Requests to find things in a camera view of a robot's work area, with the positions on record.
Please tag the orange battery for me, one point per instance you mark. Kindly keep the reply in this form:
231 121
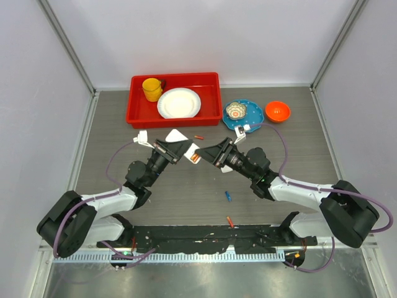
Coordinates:
195 157

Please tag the slotted cable duct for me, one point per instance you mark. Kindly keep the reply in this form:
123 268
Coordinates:
227 257

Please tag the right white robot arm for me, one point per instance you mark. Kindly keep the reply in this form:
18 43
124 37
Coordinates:
339 211

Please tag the white paper plate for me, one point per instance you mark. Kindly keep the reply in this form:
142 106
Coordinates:
179 103

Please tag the orange plastic bowl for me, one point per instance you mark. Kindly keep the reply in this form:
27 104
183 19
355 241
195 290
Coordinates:
277 111

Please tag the white remote control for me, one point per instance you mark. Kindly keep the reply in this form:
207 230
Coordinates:
181 144

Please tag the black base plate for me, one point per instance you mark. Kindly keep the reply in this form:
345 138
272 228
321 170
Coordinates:
209 239

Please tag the red battery near base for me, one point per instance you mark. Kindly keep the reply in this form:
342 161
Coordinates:
230 221

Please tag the yellow mug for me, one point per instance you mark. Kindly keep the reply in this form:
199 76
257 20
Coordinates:
153 88

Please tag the red plastic tray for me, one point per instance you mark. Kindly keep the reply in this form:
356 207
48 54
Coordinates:
143 114

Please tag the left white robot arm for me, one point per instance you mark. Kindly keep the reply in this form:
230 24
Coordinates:
76 220

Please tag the small patterned bowl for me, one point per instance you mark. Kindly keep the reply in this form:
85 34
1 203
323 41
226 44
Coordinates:
236 110

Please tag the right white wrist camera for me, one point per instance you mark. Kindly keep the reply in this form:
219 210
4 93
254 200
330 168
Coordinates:
241 133

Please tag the blue dotted plate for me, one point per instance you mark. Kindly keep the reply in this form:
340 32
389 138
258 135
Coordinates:
254 116

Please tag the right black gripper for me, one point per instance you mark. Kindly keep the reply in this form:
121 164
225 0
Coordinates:
218 154

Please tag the white battery cover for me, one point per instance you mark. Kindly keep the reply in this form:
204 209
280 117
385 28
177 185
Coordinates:
226 169

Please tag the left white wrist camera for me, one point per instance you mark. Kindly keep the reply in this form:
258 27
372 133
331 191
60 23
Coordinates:
142 139

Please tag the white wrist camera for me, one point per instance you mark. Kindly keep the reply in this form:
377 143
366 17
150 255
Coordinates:
241 133
142 139

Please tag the blue battery right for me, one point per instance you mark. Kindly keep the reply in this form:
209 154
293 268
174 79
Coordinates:
228 196

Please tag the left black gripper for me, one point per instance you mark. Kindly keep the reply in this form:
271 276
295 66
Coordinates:
173 150

